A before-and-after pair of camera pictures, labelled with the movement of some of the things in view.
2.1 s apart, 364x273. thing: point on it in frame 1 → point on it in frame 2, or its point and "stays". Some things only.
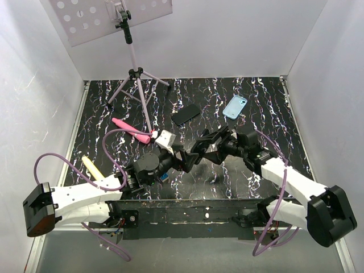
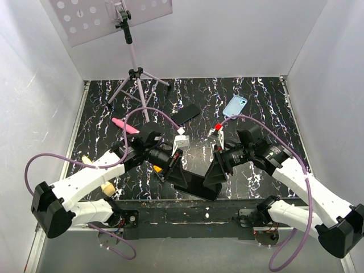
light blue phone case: (235, 107) stays
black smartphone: (185, 114) stays
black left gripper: (187, 158) → (174, 173)
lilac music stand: (82, 21) stays
